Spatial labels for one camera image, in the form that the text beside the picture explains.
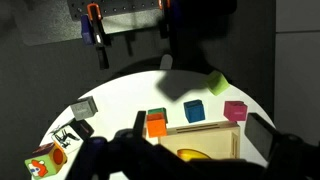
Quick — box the orange purple picture cube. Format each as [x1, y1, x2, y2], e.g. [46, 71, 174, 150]
[24, 141, 69, 180]

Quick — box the perforated metal plate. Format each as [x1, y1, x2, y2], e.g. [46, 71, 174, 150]
[66, 0, 168, 23]

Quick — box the wooden tray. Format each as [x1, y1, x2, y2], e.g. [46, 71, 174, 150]
[157, 120, 242, 162]

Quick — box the pink block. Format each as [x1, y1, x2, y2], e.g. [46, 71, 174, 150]
[223, 100, 249, 122]

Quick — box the yellow banana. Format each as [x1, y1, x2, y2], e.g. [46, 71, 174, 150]
[176, 148, 212, 163]

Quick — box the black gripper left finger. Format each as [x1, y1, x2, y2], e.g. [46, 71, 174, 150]
[133, 110, 148, 140]

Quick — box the blue block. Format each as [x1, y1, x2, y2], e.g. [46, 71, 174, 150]
[183, 99, 206, 124]

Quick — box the purple orange spring clamp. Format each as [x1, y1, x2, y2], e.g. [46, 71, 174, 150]
[80, 3, 111, 70]
[157, 0, 178, 39]

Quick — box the lime green block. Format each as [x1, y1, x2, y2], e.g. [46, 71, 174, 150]
[205, 70, 231, 97]

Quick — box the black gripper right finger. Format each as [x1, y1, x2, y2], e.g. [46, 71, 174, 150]
[244, 112, 285, 161]

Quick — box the orange block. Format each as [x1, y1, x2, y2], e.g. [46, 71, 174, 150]
[145, 113, 168, 138]

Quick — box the gray cube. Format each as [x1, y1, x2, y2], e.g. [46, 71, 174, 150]
[69, 95, 99, 122]

